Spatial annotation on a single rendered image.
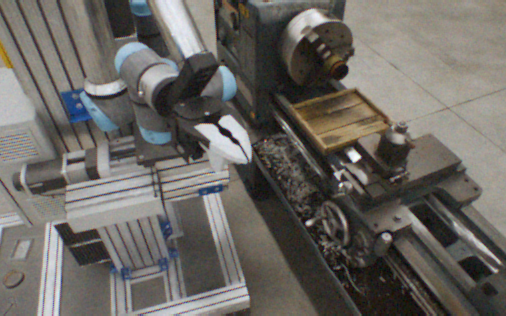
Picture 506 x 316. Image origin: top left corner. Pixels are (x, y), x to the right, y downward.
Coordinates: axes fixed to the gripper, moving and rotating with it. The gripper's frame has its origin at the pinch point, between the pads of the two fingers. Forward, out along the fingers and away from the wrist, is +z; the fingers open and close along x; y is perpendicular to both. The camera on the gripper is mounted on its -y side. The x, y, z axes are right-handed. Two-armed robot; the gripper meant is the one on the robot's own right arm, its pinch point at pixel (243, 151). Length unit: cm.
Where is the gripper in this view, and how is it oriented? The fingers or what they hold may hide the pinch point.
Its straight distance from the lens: 52.3
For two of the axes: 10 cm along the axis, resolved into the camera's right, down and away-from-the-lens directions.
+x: -7.8, 3.3, -5.3
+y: -1.1, 7.6, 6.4
